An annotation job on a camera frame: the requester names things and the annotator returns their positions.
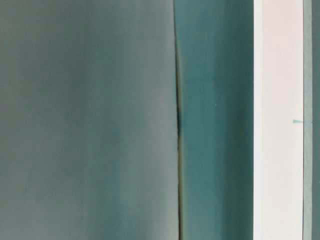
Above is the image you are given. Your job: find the white wooden board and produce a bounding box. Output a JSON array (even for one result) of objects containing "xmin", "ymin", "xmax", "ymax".
[{"xmin": 253, "ymin": 0, "xmax": 304, "ymax": 240}]

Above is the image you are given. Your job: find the teal table cloth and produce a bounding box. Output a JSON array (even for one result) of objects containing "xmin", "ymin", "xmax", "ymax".
[{"xmin": 174, "ymin": 0, "xmax": 254, "ymax": 240}]

